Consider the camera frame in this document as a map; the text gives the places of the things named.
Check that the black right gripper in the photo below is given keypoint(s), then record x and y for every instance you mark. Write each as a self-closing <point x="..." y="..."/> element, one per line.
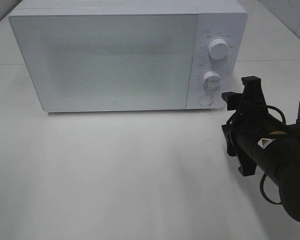
<point x="250" y="130"/>

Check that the round white door button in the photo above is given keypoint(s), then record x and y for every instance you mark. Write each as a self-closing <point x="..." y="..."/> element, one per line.
<point x="206" y="100"/>

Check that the white timer knob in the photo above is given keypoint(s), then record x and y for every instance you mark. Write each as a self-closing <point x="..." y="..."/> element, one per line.
<point x="211" y="80"/>

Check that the white microwave door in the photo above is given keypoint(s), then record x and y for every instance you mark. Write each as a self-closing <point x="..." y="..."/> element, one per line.
<point x="83" y="63"/>

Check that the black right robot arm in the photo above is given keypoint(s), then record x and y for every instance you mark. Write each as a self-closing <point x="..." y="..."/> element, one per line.
<point x="285" y="173"/>

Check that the upper white power knob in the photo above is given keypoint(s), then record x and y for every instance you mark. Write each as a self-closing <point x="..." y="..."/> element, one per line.
<point x="218" y="48"/>

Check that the white microwave oven body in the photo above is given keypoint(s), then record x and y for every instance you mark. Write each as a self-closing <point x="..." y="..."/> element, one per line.
<point x="215" y="18"/>

